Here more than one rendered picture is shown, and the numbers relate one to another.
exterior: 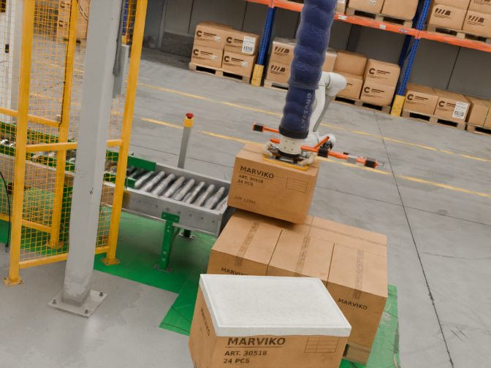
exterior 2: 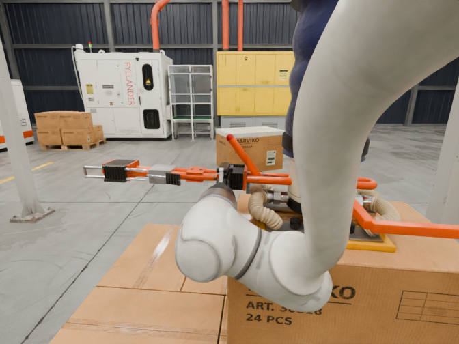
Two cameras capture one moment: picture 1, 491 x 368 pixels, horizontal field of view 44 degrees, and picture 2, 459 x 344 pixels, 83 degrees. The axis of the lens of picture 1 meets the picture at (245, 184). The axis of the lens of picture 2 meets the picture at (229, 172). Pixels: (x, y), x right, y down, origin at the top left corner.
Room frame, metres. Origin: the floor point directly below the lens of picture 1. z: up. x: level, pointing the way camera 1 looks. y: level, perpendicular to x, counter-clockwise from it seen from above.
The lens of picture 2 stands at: (5.05, -0.56, 1.39)
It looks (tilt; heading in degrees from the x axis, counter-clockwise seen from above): 17 degrees down; 177
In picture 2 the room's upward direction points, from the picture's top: straight up
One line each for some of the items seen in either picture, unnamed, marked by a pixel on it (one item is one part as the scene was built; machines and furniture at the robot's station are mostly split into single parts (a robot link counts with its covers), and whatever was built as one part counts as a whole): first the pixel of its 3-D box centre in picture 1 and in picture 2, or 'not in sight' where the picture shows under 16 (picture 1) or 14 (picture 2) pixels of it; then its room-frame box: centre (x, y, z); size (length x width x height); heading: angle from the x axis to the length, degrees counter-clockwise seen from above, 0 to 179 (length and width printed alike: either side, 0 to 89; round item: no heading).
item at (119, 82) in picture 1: (109, 66); not in sight; (3.60, 0.95, 1.62); 0.20 x 0.05 x 0.30; 82
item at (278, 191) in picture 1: (274, 182); (326, 278); (4.36, -0.22, 0.82); 0.60 x 0.40 x 0.40; 81
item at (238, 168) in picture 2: (323, 152); (232, 176); (4.31, -0.52, 1.15); 0.10 x 0.08 x 0.06; 171
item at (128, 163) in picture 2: (370, 163); (121, 169); (4.25, -0.86, 1.16); 0.08 x 0.07 x 0.05; 81
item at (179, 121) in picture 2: not in sight; (193, 127); (-3.16, -1.29, 0.32); 1.25 x 0.52 x 0.63; 87
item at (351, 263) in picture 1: (300, 265); (227, 312); (4.02, -0.52, 0.34); 1.20 x 1.00 x 0.40; 82
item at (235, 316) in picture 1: (264, 336); (248, 148); (2.36, -0.23, 0.82); 0.60 x 0.40 x 0.40; 109
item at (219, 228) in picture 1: (229, 212); not in sight; (4.41, 0.08, 0.48); 0.70 x 0.03 x 0.15; 172
